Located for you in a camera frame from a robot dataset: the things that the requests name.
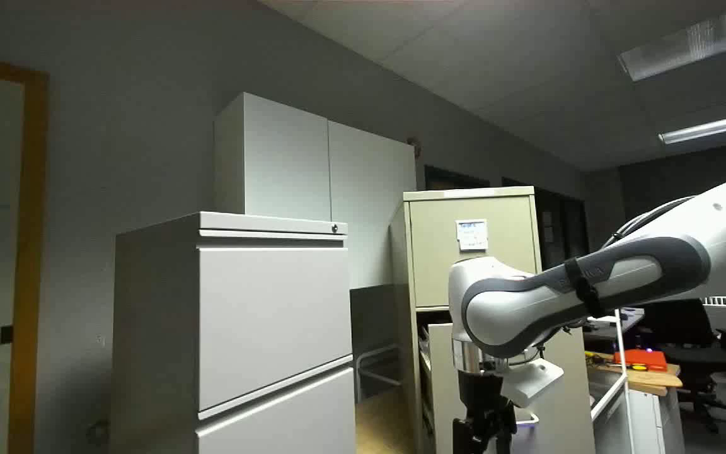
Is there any beige file cabinet drawer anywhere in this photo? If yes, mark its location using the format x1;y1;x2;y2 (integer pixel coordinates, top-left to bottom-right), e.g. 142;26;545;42
406;193;545;313

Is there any orange box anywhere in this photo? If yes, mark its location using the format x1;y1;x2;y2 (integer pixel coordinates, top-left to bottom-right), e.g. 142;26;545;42
609;346;671;376

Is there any wood framed whiteboard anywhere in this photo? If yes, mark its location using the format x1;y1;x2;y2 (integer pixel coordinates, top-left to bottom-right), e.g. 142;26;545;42
0;49;50;454

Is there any grey lateral file cabinet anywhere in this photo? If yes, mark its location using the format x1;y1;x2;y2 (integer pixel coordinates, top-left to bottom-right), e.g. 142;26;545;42
109;210;360;454

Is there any beige metal file cabinet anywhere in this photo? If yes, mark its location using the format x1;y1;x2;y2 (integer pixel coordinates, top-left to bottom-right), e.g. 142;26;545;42
391;184;545;454

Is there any long ceiling light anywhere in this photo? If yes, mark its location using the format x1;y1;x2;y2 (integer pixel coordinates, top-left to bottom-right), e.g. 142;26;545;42
655;106;726;148

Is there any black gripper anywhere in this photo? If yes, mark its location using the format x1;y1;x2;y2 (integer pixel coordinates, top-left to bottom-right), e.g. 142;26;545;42
452;367;519;454

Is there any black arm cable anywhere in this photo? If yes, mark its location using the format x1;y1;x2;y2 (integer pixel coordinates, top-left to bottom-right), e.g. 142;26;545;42
601;193;695;253

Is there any black office chair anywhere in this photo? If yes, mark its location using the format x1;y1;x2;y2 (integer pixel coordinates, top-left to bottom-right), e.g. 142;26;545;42
637;298;726;435

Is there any white paper label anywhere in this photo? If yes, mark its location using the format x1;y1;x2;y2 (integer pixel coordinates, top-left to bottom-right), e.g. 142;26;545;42
453;217;492;255

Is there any wooden desk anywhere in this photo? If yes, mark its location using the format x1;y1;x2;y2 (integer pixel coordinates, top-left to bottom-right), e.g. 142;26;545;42
583;351;685;399

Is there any white wall cabinet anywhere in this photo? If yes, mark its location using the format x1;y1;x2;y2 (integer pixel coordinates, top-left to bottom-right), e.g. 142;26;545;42
210;89;420;293

